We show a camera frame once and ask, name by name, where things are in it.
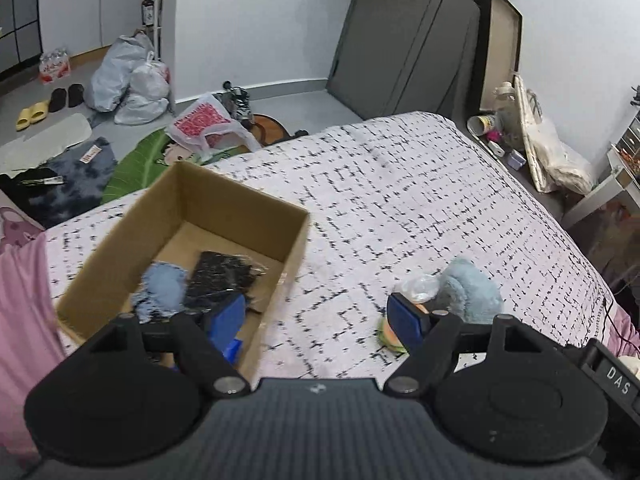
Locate black item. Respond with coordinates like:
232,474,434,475
182,252,266,310

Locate light blue plush toy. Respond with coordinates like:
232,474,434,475
434,258,504,324

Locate blue denim fuzzy pouch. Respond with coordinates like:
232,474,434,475
131,262,188,323

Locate blue packet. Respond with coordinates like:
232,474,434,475
222,338,243,366

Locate orange watermelon slice toy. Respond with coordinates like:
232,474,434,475
378,316,407,354

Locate brown cardboard box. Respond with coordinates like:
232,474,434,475
47,162,310,378

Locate white black patterned blanket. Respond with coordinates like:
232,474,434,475
44,110,618,380

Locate green leaf shaped rug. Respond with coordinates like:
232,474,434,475
102,129,248,204

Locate red white plastic bag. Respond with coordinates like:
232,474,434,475
166,93,262,158

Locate pink bed sheet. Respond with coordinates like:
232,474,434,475
1,233,65,460

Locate white desk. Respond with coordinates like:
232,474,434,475
561,145,640,230

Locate dark tie-dye rug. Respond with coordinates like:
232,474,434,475
1,136,117,229

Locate paper cup tube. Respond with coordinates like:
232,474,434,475
466,114,501,136

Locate cream tote bag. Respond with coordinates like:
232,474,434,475
513,75,596,196

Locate sneakers on floor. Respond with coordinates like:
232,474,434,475
222,80,255,129

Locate pink white tote bag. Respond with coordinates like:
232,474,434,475
0,206,44,254

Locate white plastic garbage bag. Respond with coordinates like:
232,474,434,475
114,55,170,126

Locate white floor mat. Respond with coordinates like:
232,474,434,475
1,114,92,178

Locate grey plastic garbage bag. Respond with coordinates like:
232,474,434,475
84,32,153,113

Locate black slippers pair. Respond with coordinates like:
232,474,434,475
48,84,85,114

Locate grey door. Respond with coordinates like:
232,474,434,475
328,0,475,118

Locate yellow slippers pair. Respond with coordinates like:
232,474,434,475
15,101,49,132

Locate large framed cardboard panel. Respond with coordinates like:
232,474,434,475
466,0,523,115

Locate red packaged bottle pack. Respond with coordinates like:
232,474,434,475
39,48,72,84

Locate white kitchen cabinet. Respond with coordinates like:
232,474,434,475
38,0,143,56

